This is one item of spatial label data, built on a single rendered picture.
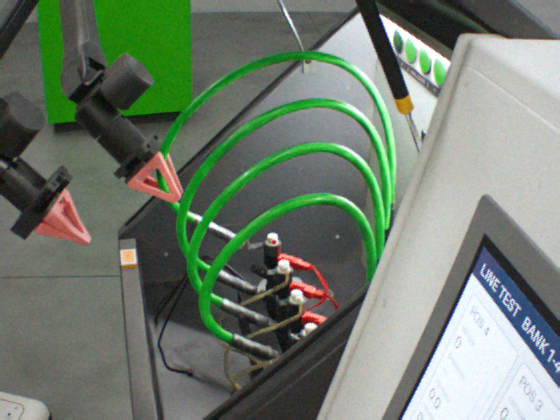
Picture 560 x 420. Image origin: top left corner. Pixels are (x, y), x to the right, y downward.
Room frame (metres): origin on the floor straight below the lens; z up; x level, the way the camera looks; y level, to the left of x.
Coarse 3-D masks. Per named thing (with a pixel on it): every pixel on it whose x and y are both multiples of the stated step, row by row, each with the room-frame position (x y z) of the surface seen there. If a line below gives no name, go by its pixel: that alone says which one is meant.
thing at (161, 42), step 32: (96, 0) 4.04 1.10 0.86; (128, 0) 4.09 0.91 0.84; (160, 0) 4.14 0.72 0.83; (128, 32) 4.09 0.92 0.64; (160, 32) 4.14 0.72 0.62; (160, 64) 4.13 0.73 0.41; (64, 96) 3.99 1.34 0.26; (160, 96) 4.13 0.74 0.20; (192, 96) 4.18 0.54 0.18; (64, 128) 4.02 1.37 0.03
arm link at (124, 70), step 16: (112, 64) 0.99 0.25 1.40; (128, 64) 0.95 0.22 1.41; (64, 80) 1.01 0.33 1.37; (80, 80) 0.98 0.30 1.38; (96, 80) 0.98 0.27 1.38; (112, 80) 0.95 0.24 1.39; (128, 80) 0.94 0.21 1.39; (144, 80) 0.95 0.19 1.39; (80, 96) 0.98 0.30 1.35; (112, 96) 0.94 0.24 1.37; (128, 96) 0.94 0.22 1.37
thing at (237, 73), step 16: (256, 64) 0.97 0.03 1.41; (272, 64) 0.97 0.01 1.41; (336, 64) 0.99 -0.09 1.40; (224, 80) 0.95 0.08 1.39; (368, 80) 1.01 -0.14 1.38; (208, 96) 0.95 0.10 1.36; (192, 112) 0.94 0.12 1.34; (384, 112) 1.01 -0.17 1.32; (176, 128) 0.94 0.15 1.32; (384, 128) 1.01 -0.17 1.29; (160, 176) 0.93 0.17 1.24; (176, 208) 0.94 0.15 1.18
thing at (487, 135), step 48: (480, 48) 0.62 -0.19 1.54; (528, 48) 0.62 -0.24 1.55; (480, 96) 0.58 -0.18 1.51; (528, 96) 0.52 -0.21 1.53; (432, 144) 0.64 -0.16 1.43; (480, 144) 0.55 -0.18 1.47; (528, 144) 0.49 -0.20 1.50; (432, 192) 0.60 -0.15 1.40; (480, 192) 0.53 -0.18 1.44; (528, 192) 0.47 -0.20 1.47; (432, 240) 0.56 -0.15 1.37; (384, 288) 0.61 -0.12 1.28; (432, 288) 0.53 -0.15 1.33; (384, 336) 0.57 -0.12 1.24; (336, 384) 0.62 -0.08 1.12; (384, 384) 0.53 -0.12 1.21
